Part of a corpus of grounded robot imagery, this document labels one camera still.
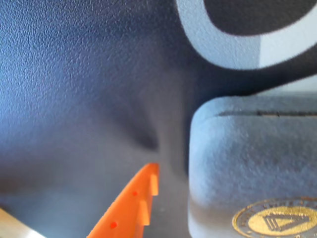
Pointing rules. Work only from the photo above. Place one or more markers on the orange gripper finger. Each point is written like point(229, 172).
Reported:
point(128, 210)

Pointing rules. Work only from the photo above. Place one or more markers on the grey square case gold emblem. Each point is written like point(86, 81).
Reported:
point(247, 153)

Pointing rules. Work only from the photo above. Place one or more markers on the dark blue WOWROBO mat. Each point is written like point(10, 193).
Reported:
point(74, 86)

